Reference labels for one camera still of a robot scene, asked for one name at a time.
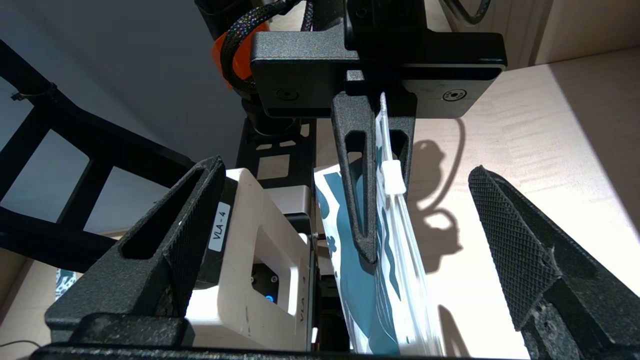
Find black robot side frame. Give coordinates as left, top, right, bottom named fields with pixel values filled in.
left=237, top=117, right=317, bottom=190
left=0, top=40, right=196, bottom=273

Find black torso clamp bracket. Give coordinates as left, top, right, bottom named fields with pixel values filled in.
left=192, top=177, right=238, bottom=291

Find white blue horse-print bag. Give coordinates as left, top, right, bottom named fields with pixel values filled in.
left=314, top=92, right=446, bottom=357

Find black robot base chassis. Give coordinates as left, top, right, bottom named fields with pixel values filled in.
left=312, top=235, right=351, bottom=351

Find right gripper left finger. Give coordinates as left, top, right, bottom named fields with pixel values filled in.
left=45, top=156, right=227, bottom=346

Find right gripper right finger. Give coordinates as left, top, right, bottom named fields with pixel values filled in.
left=468, top=165, right=640, bottom=360

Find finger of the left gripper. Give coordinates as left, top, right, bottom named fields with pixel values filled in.
left=331, top=92, right=379, bottom=265

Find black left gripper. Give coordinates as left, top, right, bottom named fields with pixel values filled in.
left=250, top=25, right=508, bottom=196

